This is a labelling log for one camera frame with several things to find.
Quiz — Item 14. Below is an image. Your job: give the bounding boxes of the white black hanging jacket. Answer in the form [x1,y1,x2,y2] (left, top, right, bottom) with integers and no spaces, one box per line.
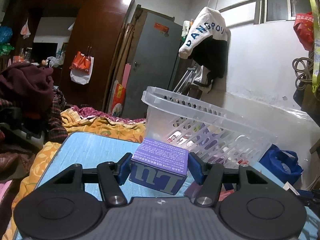
[178,7,228,81]

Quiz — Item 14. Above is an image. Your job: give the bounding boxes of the maroon clothes pile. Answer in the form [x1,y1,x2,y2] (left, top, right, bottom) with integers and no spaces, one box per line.
[1,62,68,148]

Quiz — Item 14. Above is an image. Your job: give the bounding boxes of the dark red wooden wardrobe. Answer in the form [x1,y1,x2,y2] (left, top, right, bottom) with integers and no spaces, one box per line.
[2,0,134,111]

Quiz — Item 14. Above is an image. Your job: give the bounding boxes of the coiled beige rope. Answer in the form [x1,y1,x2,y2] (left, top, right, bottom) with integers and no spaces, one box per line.
[292,55,315,91]

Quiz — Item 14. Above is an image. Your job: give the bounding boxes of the grey metal door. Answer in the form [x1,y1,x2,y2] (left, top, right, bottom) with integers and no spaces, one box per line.
[122,13,182,119]

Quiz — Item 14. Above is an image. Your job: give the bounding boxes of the clear plastic perforated basket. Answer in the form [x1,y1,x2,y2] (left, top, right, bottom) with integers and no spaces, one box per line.
[142,86,276,168]

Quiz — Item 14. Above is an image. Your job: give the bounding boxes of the blue plastic bag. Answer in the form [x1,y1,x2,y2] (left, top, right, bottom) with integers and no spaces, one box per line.
[259,144,303,185]

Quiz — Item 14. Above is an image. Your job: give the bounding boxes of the yellow green hanging strap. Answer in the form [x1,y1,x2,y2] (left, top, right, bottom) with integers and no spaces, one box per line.
[304,0,320,93]

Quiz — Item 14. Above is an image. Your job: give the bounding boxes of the purple cardboard box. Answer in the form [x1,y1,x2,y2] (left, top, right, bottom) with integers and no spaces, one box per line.
[129,138,189,195]

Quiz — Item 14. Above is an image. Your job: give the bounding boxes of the red white hanging bag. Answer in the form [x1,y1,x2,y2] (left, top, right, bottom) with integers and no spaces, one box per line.
[70,51,94,85]

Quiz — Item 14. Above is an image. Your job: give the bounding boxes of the metal crutches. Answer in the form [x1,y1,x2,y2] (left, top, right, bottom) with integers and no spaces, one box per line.
[173,67,197,94]

